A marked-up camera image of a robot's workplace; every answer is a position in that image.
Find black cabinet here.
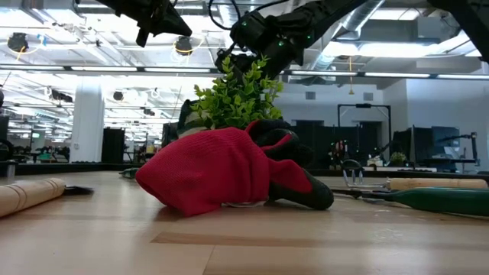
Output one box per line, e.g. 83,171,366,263
101,127,126,164

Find black ceiling spotlight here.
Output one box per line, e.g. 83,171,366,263
174,35,193,57
7,32,30,53

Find red and black garden glove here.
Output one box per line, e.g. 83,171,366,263
134,118,335,218

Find black office monitor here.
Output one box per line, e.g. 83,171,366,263
161,121,180,149

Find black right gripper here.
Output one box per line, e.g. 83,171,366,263
214,41,303,81

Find grey metal post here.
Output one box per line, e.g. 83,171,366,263
5,159,18,180

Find green plant in white pot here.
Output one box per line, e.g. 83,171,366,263
189,54,285,131

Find dark workstation with monitors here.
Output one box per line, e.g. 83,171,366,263
391,125,481,173

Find steel trowel wooden handle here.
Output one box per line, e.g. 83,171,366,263
0,176,95,218

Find white building pillar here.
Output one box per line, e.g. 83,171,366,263
69,78,105,164

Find green handled pruning shears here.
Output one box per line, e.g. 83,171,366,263
331,186,489,218

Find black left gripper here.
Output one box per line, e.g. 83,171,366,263
95,0,193,37

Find small background plant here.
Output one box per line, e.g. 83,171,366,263
389,150,407,167

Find small green tool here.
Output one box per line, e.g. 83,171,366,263
118,167,141,180

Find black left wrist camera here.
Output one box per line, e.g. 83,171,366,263
136,24,151,49

